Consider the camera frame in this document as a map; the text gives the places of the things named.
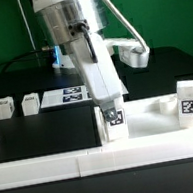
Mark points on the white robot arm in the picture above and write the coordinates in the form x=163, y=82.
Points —
x=75, y=26

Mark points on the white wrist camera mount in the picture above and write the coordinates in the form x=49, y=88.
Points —
x=132, y=52

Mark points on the white square tabletop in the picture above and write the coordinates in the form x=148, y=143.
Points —
x=146, y=117

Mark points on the white U-shaped obstacle fence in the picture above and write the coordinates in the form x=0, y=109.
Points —
x=138, y=152

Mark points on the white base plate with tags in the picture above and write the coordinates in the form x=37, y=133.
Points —
x=64, y=96

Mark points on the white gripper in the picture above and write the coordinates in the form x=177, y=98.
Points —
x=99, y=77

